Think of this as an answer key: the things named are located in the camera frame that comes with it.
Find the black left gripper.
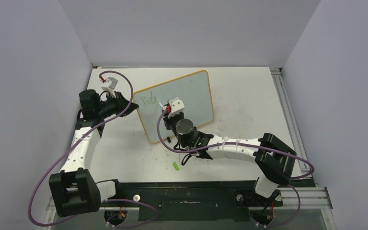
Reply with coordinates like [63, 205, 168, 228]
[97, 91, 138, 119]

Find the yellow framed whiteboard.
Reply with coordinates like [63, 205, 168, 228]
[133, 70, 215, 144]

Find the green marker cap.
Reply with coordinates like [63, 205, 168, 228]
[173, 161, 180, 171]

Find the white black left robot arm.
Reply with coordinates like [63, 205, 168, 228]
[49, 89, 139, 217]

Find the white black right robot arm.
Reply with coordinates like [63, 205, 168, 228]
[156, 110, 297, 205]

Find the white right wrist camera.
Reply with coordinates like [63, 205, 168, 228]
[168, 97, 185, 118]

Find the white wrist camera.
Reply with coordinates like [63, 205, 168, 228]
[168, 97, 185, 118]
[101, 77, 118, 98]

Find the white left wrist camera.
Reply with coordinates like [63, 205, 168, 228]
[101, 77, 118, 98]

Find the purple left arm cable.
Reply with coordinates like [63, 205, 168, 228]
[27, 69, 161, 230]

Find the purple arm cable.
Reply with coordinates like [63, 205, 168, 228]
[27, 69, 161, 230]
[156, 109, 315, 229]

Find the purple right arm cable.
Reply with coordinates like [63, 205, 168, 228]
[156, 109, 315, 229]

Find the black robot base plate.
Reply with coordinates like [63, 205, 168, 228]
[92, 179, 315, 222]

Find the aluminium frame rail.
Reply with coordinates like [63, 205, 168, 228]
[270, 68, 308, 160]

